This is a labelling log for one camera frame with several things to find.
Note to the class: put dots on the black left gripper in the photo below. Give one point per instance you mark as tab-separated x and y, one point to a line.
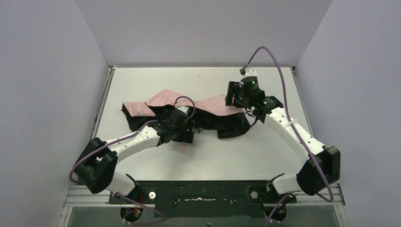
188	135

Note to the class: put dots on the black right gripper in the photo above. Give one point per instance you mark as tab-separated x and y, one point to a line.
231	93

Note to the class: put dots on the pink folding umbrella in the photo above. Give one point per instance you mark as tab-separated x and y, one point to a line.
209	114

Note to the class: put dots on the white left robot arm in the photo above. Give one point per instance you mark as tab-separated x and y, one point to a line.
96	166

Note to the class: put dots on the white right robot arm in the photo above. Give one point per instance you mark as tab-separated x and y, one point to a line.
321	164

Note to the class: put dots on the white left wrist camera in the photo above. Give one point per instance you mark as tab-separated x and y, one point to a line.
184	110

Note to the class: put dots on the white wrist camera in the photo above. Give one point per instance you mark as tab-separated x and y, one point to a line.
184	110
248	72

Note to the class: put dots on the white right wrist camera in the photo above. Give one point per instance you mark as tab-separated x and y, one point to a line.
248	72

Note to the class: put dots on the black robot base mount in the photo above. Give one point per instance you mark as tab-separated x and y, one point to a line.
199	199

